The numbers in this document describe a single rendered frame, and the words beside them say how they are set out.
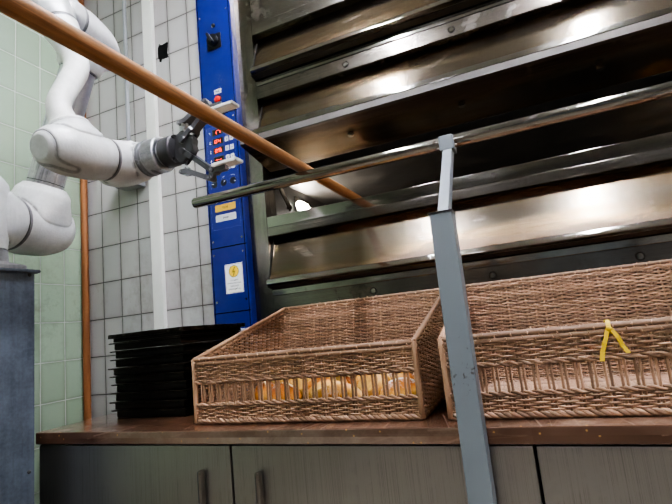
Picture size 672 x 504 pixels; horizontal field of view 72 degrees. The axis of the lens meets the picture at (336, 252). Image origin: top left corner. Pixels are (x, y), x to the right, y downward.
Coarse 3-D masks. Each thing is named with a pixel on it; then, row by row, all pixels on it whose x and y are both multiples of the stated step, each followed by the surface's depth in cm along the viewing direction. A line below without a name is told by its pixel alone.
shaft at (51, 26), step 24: (0, 0) 53; (24, 0) 55; (24, 24) 57; (48, 24) 58; (72, 48) 62; (96, 48) 64; (120, 72) 69; (144, 72) 72; (168, 96) 78; (192, 96) 83; (216, 120) 89; (264, 144) 104; (312, 168) 126; (336, 192) 144
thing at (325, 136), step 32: (608, 32) 116; (640, 32) 113; (512, 64) 124; (544, 64) 123; (576, 64) 123; (608, 64) 123; (640, 64) 123; (416, 96) 134; (448, 96) 134; (480, 96) 134; (512, 96) 135; (544, 96) 135; (288, 128) 149; (320, 128) 148; (352, 128) 148; (384, 128) 148; (416, 128) 148
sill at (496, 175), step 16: (624, 144) 124; (640, 144) 123; (656, 144) 121; (544, 160) 132; (560, 160) 130; (576, 160) 128; (592, 160) 127; (464, 176) 140; (480, 176) 138; (496, 176) 136; (512, 176) 135; (400, 192) 147; (416, 192) 145; (432, 192) 143; (320, 208) 158; (336, 208) 155; (352, 208) 153; (272, 224) 165
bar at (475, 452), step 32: (608, 96) 94; (640, 96) 91; (480, 128) 103; (512, 128) 100; (352, 160) 114; (384, 160) 111; (448, 160) 100; (224, 192) 128; (256, 192) 125; (448, 192) 89; (448, 224) 80; (448, 256) 80; (448, 288) 79; (448, 320) 79; (448, 352) 78; (480, 416) 75; (480, 448) 75; (480, 480) 74
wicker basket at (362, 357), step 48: (240, 336) 130; (288, 336) 151; (336, 336) 144; (384, 336) 138; (432, 336) 107; (192, 384) 111; (240, 384) 106; (288, 384) 101; (336, 384) 97; (384, 384) 93; (432, 384) 100
